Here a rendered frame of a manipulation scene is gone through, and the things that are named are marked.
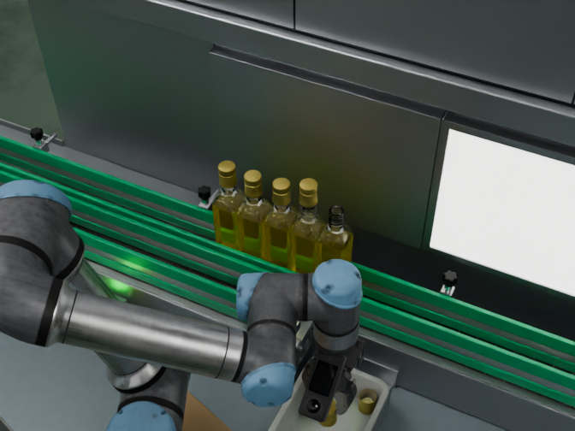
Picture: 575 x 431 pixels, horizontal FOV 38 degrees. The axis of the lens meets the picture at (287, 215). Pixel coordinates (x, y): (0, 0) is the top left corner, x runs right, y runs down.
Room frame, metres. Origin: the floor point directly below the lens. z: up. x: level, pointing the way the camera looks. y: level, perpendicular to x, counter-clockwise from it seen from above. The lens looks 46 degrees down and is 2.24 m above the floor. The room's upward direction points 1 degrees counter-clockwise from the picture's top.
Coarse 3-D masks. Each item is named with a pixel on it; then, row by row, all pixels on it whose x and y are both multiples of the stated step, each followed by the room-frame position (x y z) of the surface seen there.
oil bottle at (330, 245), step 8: (328, 224) 1.09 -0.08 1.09; (344, 224) 1.09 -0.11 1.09; (328, 232) 1.07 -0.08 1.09; (344, 232) 1.07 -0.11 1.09; (352, 232) 1.08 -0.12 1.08; (320, 240) 1.06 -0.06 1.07; (328, 240) 1.06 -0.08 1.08; (336, 240) 1.05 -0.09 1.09; (344, 240) 1.05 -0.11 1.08; (352, 240) 1.08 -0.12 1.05; (320, 248) 1.06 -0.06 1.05; (328, 248) 1.05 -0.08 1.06; (336, 248) 1.05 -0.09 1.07; (344, 248) 1.05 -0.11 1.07; (352, 248) 1.09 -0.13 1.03; (320, 256) 1.06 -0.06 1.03; (328, 256) 1.05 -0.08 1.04; (336, 256) 1.05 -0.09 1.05; (344, 256) 1.05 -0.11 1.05
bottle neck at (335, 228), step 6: (330, 210) 1.08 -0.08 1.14; (336, 210) 1.09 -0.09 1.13; (342, 210) 1.08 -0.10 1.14; (330, 216) 1.07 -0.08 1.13; (336, 216) 1.06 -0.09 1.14; (342, 216) 1.07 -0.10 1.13; (330, 222) 1.07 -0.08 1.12; (336, 222) 1.06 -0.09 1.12; (342, 222) 1.07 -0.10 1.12; (330, 228) 1.07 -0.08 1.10; (336, 228) 1.06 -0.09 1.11; (342, 228) 1.07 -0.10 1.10
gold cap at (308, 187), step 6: (306, 180) 1.11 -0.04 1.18; (312, 180) 1.11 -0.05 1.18; (300, 186) 1.10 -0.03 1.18; (306, 186) 1.10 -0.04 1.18; (312, 186) 1.10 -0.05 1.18; (300, 192) 1.10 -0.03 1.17; (306, 192) 1.09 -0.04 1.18; (312, 192) 1.09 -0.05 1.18; (300, 198) 1.10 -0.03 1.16; (306, 198) 1.09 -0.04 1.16; (312, 198) 1.09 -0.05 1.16; (306, 204) 1.09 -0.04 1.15; (312, 204) 1.09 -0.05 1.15
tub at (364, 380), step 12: (360, 372) 0.92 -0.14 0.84; (300, 384) 0.90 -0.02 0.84; (360, 384) 0.91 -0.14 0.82; (372, 384) 0.90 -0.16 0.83; (384, 384) 0.89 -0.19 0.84; (300, 396) 0.89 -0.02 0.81; (384, 396) 0.86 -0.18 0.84; (288, 408) 0.85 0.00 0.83; (348, 408) 0.88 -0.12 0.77; (276, 420) 0.82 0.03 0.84; (288, 420) 0.84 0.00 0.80; (300, 420) 0.86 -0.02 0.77; (312, 420) 0.86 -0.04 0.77; (348, 420) 0.86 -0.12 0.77; (360, 420) 0.85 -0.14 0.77; (372, 420) 0.81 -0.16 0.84
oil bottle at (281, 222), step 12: (276, 216) 1.11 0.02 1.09; (288, 216) 1.11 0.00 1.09; (264, 228) 1.12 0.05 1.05; (276, 228) 1.11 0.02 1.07; (288, 228) 1.10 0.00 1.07; (276, 240) 1.11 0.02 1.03; (288, 240) 1.10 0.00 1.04; (276, 252) 1.11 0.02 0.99; (288, 252) 1.10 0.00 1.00; (276, 264) 1.11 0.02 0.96; (288, 264) 1.10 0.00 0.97
